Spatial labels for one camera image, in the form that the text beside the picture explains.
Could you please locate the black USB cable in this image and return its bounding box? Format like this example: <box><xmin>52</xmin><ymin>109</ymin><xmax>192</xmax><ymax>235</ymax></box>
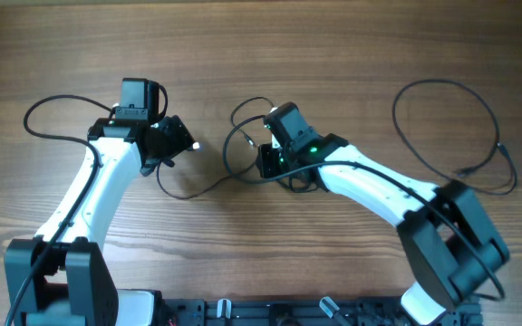
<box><xmin>155</xmin><ymin>95</ymin><xmax>321</xmax><ymax>201</ymax></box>

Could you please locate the black USB-C cable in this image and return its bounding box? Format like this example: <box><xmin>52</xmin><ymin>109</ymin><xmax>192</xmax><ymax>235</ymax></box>
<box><xmin>391</xmin><ymin>79</ymin><xmax>518</xmax><ymax>197</ymax></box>

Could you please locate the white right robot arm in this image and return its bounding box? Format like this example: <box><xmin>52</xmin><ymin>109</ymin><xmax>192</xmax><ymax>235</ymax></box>
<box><xmin>257</xmin><ymin>102</ymin><xmax>510</xmax><ymax>325</ymax></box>

